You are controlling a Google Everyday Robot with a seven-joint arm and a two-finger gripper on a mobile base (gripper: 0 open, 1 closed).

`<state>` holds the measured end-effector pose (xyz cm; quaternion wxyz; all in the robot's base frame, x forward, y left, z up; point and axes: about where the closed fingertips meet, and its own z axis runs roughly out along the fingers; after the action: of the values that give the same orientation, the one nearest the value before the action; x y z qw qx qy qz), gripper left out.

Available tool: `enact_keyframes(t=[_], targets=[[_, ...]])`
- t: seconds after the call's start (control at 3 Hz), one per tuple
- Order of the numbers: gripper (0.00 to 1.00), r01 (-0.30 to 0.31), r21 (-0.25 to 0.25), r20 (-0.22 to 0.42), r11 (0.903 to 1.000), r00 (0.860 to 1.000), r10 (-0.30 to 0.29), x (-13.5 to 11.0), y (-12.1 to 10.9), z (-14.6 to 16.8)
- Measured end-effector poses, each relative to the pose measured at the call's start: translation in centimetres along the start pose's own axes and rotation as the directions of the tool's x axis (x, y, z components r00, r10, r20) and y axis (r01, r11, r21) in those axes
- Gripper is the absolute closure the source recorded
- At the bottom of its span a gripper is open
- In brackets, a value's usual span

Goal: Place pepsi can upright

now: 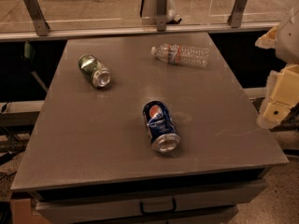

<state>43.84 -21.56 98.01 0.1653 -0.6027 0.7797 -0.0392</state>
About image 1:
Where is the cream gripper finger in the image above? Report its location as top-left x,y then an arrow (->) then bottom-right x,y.
257,63 -> 299,129
255,26 -> 278,49

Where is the blue pepsi can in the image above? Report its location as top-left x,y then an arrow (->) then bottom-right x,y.
142,101 -> 180,153

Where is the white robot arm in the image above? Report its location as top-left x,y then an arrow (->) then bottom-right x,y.
255,7 -> 299,129

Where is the green soda can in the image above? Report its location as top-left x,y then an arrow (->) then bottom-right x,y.
78,54 -> 111,89

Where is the clear plastic water bottle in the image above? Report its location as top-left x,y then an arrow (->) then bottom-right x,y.
150,44 -> 209,67

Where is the grey cabinet drawer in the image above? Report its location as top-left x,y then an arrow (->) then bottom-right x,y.
36,179 -> 267,224

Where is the right metal rail bracket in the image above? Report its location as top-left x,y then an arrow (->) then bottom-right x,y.
228,0 -> 248,28

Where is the metal rail bracket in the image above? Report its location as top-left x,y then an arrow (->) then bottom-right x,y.
156,0 -> 167,32
23,0 -> 50,36
228,0 -> 248,28

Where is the middle metal rail bracket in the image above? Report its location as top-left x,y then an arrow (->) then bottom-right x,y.
156,0 -> 167,32

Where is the black drawer handle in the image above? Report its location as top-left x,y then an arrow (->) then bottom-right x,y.
139,198 -> 177,216

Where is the left metal rail bracket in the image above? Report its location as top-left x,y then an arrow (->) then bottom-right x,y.
23,0 -> 50,36

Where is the horizontal aluminium rail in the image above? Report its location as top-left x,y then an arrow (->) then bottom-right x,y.
0,21 -> 278,42

